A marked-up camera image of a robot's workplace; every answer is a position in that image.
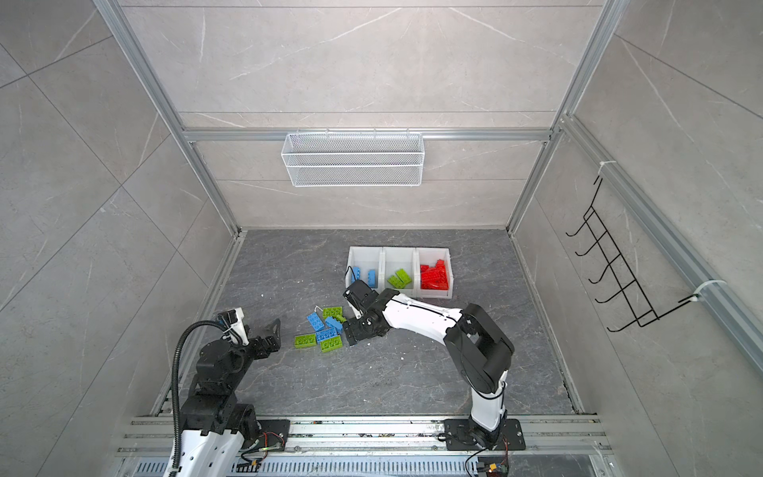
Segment red arch lego piece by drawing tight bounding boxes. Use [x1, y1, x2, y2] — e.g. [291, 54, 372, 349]
[422, 260, 450, 290]

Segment white wire mesh basket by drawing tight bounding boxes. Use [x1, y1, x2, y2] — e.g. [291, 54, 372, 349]
[281, 131, 425, 187]

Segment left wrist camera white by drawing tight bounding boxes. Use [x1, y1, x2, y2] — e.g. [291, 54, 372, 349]
[216, 307, 250, 346]

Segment black wire hook rack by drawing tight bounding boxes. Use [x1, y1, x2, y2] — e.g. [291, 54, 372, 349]
[564, 176, 701, 333]

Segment green lego brick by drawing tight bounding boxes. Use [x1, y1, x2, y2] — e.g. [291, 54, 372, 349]
[320, 336, 343, 353]
[294, 334, 318, 349]
[395, 268, 412, 286]
[322, 306, 345, 323]
[387, 275, 405, 289]

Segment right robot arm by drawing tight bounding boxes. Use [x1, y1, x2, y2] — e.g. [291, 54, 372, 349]
[343, 280, 515, 449]

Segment green lego brick bottom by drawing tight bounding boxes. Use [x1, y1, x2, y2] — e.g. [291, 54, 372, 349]
[320, 336, 343, 353]

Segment white three-compartment bin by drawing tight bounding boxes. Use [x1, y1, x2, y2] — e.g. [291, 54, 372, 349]
[344, 246, 454, 299]

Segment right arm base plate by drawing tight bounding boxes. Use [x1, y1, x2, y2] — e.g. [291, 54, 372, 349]
[436, 419, 527, 451]

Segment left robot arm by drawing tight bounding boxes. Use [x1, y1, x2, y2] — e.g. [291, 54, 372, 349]
[165, 308, 289, 476]

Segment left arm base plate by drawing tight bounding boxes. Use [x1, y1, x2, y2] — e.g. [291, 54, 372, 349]
[240, 419, 291, 452]

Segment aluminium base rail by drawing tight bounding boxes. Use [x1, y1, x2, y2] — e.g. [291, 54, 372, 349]
[115, 415, 622, 476]

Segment red lego brick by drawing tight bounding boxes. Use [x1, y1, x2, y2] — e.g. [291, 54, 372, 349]
[420, 264, 430, 288]

